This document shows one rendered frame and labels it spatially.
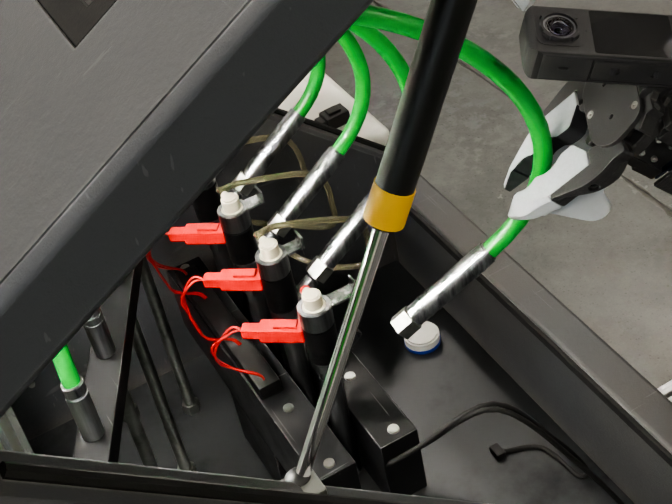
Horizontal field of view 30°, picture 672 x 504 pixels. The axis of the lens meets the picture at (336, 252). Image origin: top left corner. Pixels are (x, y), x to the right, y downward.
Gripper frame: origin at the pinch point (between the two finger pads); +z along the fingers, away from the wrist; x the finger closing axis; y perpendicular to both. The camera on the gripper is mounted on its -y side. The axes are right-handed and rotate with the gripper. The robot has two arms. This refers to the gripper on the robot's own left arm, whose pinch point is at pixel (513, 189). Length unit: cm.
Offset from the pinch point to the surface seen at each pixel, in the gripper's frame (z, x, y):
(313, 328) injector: 19.9, -2.8, -4.4
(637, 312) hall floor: 85, 80, 119
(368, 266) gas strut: -14.2, -25.2, -24.6
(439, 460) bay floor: 35.4, -1.1, 21.1
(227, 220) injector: 27.0, 11.0, -8.7
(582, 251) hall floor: 94, 99, 116
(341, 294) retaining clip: 17.9, -0.1, -2.9
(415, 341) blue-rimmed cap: 38.0, 14.3, 21.3
